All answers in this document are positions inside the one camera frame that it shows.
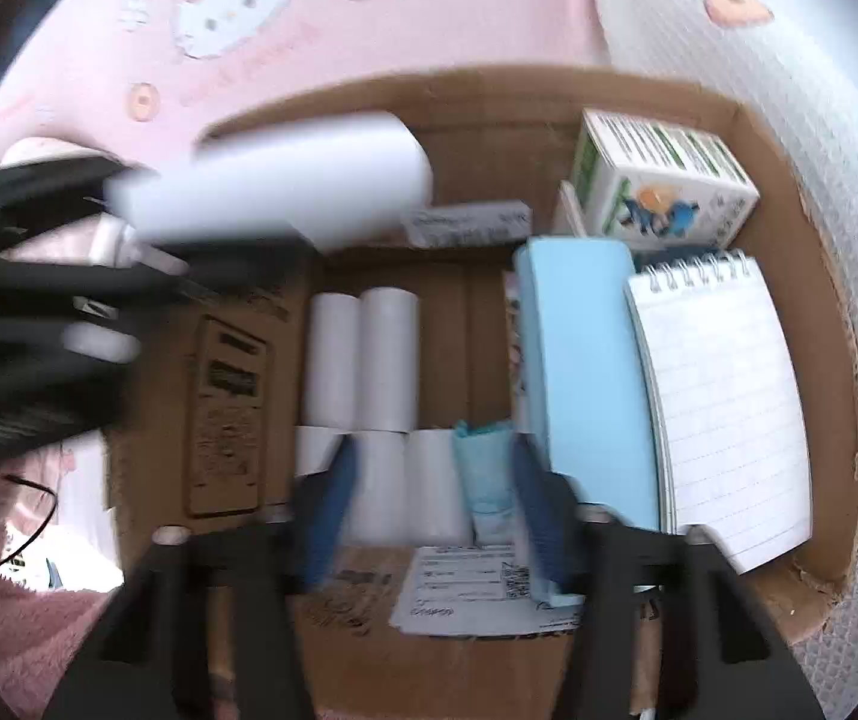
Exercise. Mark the pink printed blanket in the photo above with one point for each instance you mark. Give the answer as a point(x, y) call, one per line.
point(399, 15)

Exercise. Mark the spiral lined notepad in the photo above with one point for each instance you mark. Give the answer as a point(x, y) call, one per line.
point(729, 405)

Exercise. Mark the white shipping label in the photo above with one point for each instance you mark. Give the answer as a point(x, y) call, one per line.
point(466, 589)

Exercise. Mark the printed card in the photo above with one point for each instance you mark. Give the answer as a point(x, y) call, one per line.
point(515, 345)

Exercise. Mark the brown cardboard box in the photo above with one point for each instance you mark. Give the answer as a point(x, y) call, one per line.
point(440, 300)

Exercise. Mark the pink fluffy cloth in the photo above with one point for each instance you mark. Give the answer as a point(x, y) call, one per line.
point(1, 615)

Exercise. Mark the flat grey printed box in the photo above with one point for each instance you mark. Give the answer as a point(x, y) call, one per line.
point(466, 223)

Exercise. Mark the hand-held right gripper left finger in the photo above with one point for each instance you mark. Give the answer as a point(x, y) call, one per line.
point(333, 510)

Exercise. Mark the small white paper roll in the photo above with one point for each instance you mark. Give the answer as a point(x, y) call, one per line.
point(436, 487)
point(390, 360)
point(378, 487)
point(314, 450)
point(333, 360)

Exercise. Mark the teal plastic packet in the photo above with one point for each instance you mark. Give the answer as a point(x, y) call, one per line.
point(481, 480)

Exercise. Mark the light blue case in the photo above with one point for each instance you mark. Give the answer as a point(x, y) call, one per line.
point(586, 375)

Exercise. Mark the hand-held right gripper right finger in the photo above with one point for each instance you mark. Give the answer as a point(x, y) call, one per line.
point(538, 529)

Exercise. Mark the white and green drink carton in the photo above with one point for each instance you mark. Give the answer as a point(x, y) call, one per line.
point(661, 180)

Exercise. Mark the large white paper roll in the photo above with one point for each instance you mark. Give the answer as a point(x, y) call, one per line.
point(279, 180)

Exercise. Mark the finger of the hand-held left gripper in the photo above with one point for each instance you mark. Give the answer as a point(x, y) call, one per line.
point(196, 262)
point(39, 176)

